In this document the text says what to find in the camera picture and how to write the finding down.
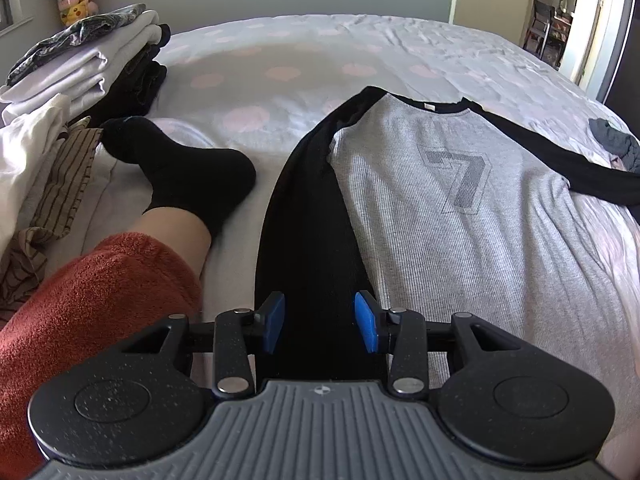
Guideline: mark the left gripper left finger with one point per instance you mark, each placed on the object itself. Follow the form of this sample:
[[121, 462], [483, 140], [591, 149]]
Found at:
[[244, 340]]

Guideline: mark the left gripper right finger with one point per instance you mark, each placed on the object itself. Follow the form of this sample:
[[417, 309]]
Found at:
[[396, 341]]

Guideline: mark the grey black raglan shirt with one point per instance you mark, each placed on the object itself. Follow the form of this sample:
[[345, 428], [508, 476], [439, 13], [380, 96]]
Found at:
[[442, 207]]

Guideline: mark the stack of folded clothes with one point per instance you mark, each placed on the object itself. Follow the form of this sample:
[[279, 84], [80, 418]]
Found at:
[[84, 74]]

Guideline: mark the person's left leg black sock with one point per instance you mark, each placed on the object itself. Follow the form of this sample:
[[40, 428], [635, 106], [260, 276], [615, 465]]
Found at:
[[129, 281]]

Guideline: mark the striped brown garment pile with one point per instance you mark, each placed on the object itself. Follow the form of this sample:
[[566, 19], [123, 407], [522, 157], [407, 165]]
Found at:
[[46, 165]]

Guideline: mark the pink dotted bed sheet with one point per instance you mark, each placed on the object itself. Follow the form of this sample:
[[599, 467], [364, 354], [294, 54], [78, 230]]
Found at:
[[260, 85]]

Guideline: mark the dark grey crumpled garment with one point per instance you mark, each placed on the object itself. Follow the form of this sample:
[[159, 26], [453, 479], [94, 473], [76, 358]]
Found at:
[[624, 146]]

